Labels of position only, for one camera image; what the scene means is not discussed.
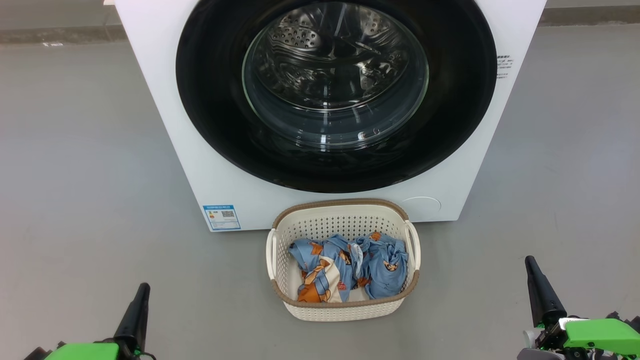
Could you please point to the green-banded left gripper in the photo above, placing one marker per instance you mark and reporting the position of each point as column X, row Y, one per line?
column 85, row 351

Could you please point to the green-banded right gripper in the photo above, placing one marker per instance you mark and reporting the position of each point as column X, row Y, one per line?
column 600, row 332

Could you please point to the blue garment with orange bears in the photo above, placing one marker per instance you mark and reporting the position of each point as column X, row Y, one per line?
column 325, row 280

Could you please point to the black-rimmed glass washer door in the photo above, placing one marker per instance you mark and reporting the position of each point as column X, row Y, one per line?
column 210, row 100

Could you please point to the white front-load washing machine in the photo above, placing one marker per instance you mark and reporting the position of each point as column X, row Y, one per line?
column 160, row 75

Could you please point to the blue energy label sticker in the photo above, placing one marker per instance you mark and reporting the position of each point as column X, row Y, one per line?
column 221, row 217

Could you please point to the round white filter cover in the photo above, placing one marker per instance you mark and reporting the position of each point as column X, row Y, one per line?
column 421, row 209

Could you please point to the cream basket with brown rim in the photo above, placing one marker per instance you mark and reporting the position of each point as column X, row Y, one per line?
column 340, row 220

